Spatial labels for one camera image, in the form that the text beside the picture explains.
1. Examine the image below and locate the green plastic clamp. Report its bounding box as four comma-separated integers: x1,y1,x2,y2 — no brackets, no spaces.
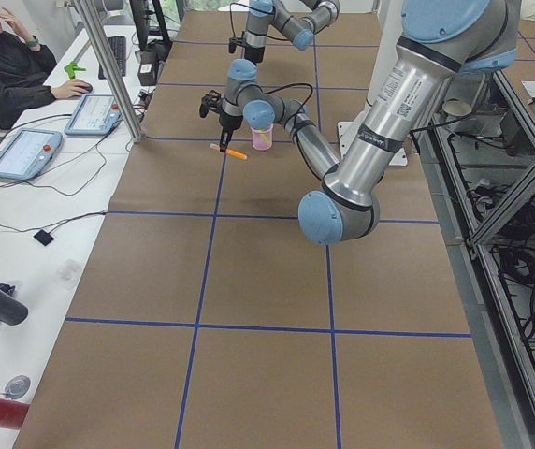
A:
64,61,86,80

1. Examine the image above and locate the black monitor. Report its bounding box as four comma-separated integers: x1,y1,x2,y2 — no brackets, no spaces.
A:
128,0,172,53

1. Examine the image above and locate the black box white label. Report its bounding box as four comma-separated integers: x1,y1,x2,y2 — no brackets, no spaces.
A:
137,43,165,86

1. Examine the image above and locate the near teach pendant tablet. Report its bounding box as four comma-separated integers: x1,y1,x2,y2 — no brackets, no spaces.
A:
0,128,63,181

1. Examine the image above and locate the black keyboard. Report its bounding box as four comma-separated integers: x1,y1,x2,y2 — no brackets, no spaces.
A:
108,36,127,77

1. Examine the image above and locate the pink mesh pen holder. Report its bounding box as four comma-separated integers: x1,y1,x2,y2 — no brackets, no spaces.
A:
251,124,273,151

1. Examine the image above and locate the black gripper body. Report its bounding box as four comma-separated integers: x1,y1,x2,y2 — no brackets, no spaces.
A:
219,106,243,132

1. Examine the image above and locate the person in black jacket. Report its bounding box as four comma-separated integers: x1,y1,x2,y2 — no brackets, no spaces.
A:
0,0,92,131

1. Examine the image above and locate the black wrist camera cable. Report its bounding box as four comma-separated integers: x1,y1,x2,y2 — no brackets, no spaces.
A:
257,82,315,127

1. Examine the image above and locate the teach pendant tablet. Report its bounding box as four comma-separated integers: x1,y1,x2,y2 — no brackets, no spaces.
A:
64,94,121,137
0,128,63,181

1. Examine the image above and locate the round silver bottle lid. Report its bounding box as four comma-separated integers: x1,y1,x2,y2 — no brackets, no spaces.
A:
4,375,31,400

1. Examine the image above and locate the small black square device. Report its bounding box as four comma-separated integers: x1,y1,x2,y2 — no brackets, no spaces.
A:
33,229,54,246

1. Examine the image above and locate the grey aluminium frame post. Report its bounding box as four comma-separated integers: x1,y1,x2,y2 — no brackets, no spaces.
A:
73,0,143,143

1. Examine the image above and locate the orange marker pen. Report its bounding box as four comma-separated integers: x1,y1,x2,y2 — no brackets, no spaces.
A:
209,143,248,161

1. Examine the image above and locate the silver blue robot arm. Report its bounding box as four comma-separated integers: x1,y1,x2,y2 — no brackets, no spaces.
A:
229,0,340,65
215,1,521,245

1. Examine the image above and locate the far teach pendant tablet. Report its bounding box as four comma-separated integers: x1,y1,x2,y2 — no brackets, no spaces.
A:
64,94,121,137

